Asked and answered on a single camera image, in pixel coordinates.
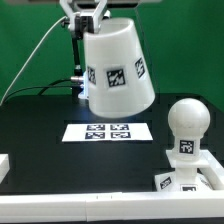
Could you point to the white lamp shade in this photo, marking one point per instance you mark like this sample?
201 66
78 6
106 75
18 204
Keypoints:
119 83

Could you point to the white lamp base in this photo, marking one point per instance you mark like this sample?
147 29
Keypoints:
204 174

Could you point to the white left wall bar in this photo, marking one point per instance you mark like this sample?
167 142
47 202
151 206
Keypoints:
4 166

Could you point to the black camera on stand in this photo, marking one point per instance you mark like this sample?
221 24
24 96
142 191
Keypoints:
82 24

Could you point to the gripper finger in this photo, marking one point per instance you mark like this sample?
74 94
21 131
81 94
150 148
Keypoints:
71 9
97 16

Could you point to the white flat plate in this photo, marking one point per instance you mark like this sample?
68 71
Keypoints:
107 132

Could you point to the white lamp bulb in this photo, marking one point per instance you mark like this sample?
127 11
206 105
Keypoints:
188 120

